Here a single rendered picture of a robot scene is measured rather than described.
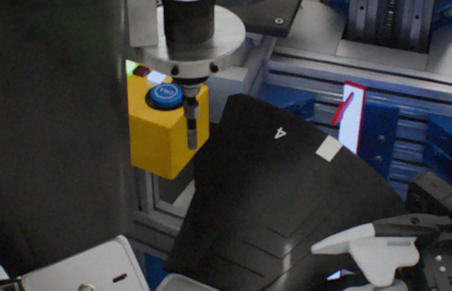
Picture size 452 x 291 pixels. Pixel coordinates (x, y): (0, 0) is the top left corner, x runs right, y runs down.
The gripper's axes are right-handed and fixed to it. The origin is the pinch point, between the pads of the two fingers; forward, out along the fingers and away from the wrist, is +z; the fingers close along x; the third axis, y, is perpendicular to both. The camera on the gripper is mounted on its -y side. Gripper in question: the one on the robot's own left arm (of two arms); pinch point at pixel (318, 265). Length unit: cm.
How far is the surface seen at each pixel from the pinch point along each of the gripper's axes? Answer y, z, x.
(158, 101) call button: -36.7, 11.1, 13.8
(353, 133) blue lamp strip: -22.2, -9.6, 7.6
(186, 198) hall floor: -117, 0, 131
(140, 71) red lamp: -43.5, 12.9, 14.7
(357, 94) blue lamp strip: -22.9, -9.6, 2.1
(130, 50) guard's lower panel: -106, 13, 65
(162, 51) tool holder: 3.0, 13.0, -29.3
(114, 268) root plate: 4.5, 17.6, -9.6
